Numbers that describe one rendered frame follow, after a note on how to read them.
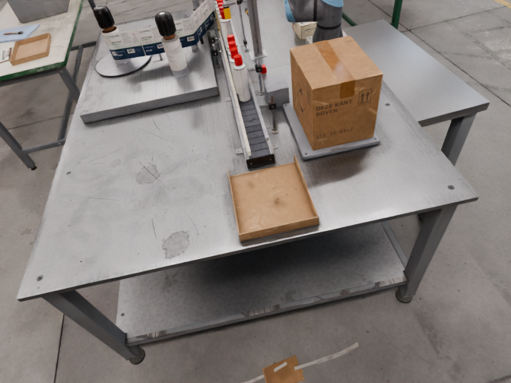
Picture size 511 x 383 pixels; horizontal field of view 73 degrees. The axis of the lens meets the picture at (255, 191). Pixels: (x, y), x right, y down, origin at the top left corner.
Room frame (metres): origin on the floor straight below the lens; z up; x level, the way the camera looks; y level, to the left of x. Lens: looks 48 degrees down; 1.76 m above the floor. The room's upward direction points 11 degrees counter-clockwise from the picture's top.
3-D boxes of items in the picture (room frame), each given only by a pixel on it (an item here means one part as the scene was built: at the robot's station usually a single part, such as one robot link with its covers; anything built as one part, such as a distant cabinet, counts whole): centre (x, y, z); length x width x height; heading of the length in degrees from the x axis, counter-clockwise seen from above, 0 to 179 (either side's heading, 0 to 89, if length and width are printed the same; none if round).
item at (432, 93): (1.48, -0.51, 0.81); 0.90 x 0.90 x 0.04; 6
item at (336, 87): (1.12, -0.36, 0.99); 0.30 x 0.24 x 0.27; 2
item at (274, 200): (0.79, -0.05, 0.85); 0.30 x 0.26 x 0.04; 2
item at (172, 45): (1.70, 0.26, 1.03); 0.09 x 0.09 x 0.30
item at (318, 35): (1.65, -0.50, 0.97); 0.15 x 0.15 x 0.10
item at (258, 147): (1.79, -0.02, 0.86); 1.65 x 0.08 x 0.04; 2
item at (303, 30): (2.00, -0.47, 0.87); 0.16 x 0.12 x 0.07; 6
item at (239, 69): (1.35, -0.03, 0.98); 0.05 x 0.05 x 0.20
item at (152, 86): (1.90, 0.43, 0.86); 0.80 x 0.67 x 0.05; 2
